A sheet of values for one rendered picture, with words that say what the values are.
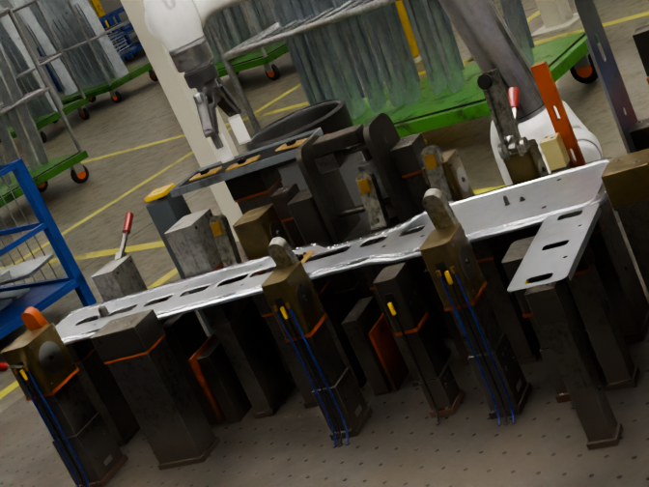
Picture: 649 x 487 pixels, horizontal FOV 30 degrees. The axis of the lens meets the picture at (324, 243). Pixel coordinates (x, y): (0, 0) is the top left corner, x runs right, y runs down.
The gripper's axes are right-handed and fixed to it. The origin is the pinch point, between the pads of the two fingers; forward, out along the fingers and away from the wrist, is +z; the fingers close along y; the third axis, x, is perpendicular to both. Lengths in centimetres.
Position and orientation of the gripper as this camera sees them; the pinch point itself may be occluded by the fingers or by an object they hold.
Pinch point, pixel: (235, 147)
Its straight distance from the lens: 282.0
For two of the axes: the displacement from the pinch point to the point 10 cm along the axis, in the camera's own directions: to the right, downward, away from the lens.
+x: 8.9, -3.0, -3.5
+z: 4.0, 8.8, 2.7
